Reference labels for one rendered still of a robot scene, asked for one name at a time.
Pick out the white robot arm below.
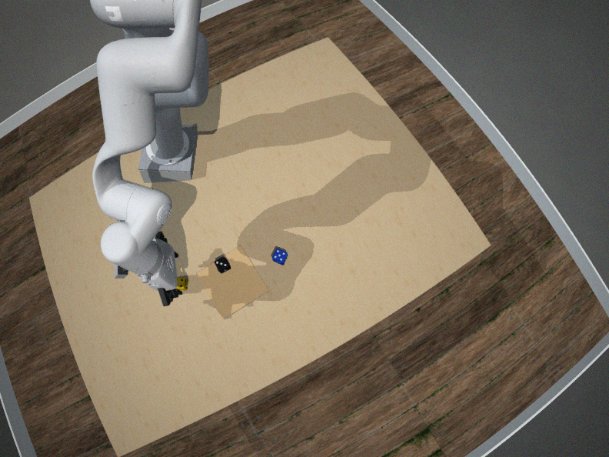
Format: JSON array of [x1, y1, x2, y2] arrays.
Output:
[[90, 0, 209, 283]]

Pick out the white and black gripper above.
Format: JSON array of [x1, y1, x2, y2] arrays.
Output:
[[145, 231, 183, 306]]

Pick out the yellow die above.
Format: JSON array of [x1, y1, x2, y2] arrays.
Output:
[[177, 277, 188, 291]]

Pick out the black die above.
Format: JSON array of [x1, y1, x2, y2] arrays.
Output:
[[215, 256, 231, 274]]

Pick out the tan flat mat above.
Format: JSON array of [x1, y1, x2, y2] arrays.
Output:
[[196, 246, 269, 319]]

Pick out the blue die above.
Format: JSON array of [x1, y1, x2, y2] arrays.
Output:
[[272, 249, 288, 265]]

